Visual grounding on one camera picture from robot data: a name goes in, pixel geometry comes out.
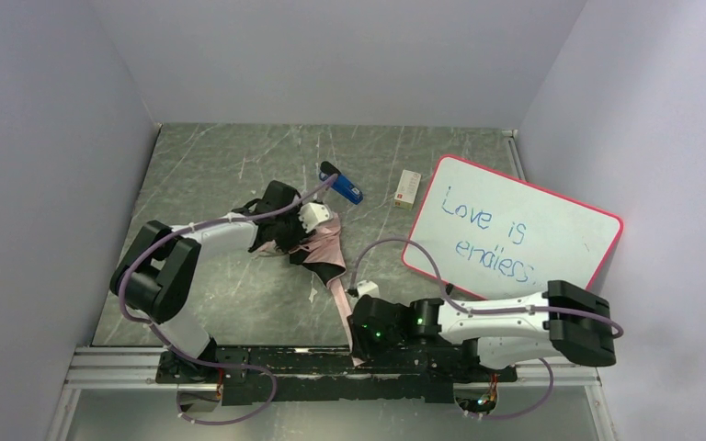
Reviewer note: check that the pink framed whiteboard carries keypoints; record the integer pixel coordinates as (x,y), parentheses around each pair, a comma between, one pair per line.
(496,237)

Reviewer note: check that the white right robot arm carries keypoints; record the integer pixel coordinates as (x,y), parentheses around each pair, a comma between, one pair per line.
(562,320)

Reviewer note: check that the aluminium rail frame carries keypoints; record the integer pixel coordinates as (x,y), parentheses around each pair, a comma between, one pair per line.
(134,368)

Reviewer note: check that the blue and black stapler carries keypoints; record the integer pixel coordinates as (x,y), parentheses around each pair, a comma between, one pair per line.
(342,185)

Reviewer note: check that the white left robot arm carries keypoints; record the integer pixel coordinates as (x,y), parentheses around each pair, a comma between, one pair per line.
(153,279)

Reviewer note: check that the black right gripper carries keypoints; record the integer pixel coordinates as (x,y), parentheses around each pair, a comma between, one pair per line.
(360,325)

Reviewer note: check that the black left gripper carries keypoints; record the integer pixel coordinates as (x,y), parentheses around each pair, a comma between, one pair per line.
(295,240)

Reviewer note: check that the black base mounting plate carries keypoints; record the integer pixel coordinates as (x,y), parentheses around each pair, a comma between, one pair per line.
(253,374)

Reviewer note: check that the small white staple box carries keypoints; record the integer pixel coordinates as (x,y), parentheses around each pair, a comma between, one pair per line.
(407,188)

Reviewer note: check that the pink and black folding umbrella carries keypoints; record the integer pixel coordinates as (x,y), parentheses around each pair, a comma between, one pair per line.
(322,255)

